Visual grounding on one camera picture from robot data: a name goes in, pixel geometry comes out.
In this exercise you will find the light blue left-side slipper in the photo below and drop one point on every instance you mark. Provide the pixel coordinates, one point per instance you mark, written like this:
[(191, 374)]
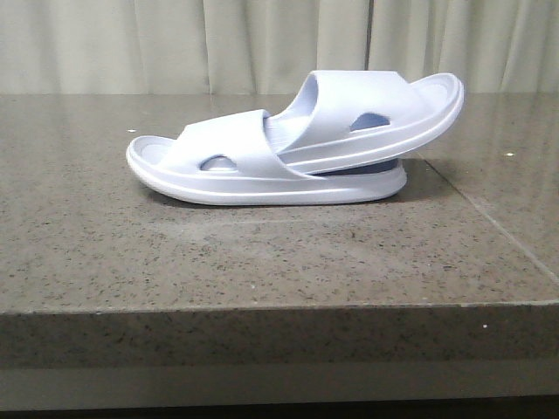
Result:
[(228, 161)]

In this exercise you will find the light blue right-side slipper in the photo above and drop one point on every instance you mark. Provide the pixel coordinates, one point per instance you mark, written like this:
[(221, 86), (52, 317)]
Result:
[(348, 119)]

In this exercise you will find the beige pleated curtain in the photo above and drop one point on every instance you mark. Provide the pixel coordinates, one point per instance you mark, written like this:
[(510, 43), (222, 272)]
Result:
[(269, 47)]

